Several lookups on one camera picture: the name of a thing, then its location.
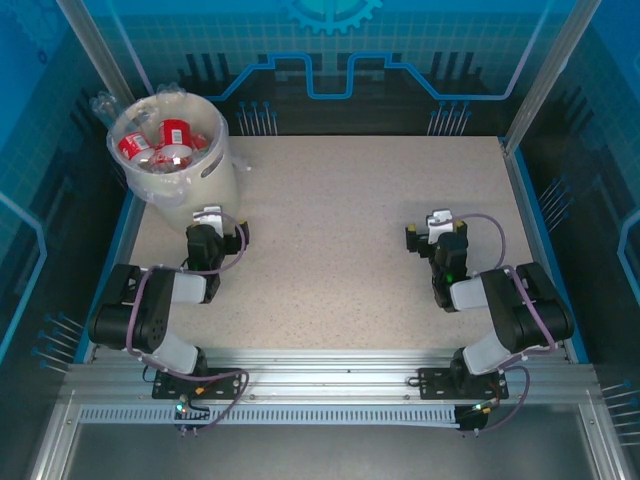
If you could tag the aluminium frame post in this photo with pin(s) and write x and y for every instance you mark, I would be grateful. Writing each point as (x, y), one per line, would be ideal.
(92, 45)
(550, 75)

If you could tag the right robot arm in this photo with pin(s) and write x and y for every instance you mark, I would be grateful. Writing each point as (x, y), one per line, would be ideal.
(530, 310)

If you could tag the aluminium mounting rail frame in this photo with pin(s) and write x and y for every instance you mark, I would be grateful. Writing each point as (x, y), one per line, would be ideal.
(325, 380)

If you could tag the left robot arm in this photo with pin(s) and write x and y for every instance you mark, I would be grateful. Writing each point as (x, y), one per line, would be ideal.
(125, 310)

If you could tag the cream plastic bin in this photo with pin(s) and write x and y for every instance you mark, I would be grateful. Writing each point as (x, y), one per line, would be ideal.
(215, 195)

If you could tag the aluminium table side rail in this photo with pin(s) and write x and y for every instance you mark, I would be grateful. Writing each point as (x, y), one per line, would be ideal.
(129, 235)
(530, 210)

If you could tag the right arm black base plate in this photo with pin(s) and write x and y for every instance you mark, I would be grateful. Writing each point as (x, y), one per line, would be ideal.
(432, 382)

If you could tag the white plastic bucket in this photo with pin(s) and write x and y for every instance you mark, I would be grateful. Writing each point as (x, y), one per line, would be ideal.
(160, 192)

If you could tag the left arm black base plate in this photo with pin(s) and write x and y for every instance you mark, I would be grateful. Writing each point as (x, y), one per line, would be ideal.
(225, 380)

